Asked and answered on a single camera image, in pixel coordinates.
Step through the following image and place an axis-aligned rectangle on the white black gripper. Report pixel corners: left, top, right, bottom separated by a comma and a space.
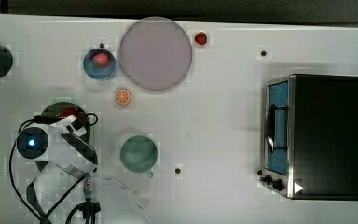
48, 115, 98, 165

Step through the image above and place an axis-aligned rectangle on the red ketchup bottle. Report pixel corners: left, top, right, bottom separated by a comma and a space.
59, 107, 85, 122

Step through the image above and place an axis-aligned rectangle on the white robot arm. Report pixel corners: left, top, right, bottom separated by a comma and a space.
12, 115, 151, 224

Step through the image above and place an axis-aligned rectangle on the orange slice toy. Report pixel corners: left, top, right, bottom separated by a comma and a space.
116, 89, 132, 105

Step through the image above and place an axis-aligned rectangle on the blue bowl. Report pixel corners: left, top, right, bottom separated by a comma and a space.
83, 49, 117, 80

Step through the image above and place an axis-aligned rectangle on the green metal cup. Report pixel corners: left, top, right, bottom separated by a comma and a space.
120, 135, 158, 179

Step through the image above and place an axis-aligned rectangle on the strawberry toy in bowl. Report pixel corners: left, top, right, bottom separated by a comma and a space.
92, 52, 109, 68

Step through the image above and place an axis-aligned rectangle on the grey round plate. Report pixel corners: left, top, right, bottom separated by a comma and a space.
118, 17, 192, 91

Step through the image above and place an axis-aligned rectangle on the red strawberry toy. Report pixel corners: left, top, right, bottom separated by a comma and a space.
194, 32, 208, 46

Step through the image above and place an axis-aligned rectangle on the silver toaster oven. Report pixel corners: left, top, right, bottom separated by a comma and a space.
257, 74, 358, 201

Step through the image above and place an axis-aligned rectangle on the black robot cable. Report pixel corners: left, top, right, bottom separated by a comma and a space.
8, 112, 102, 224

